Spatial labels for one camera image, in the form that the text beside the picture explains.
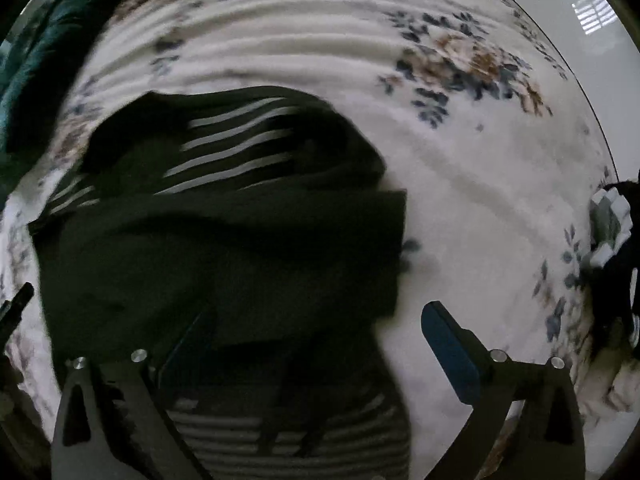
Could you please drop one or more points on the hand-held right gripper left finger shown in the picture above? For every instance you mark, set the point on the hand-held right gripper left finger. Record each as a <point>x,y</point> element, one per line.
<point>184,349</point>

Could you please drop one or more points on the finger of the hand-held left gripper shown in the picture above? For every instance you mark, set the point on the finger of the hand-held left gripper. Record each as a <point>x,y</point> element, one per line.
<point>17,302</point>

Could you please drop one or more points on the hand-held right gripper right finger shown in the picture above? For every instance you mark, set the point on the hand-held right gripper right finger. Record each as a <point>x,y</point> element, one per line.
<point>450,355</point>

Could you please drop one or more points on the black white-striped garment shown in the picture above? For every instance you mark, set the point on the black white-striped garment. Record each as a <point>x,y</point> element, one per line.
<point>225,260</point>

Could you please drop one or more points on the white floral blanket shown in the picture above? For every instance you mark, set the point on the white floral blanket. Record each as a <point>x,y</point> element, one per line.
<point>480,200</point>

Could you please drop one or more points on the black and white patterned cloth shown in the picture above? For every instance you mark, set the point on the black and white patterned cloth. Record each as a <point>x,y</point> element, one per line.
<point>612,265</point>

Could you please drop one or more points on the dark green cloth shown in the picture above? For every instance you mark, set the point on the dark green cloth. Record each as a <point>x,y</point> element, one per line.
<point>45,50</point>

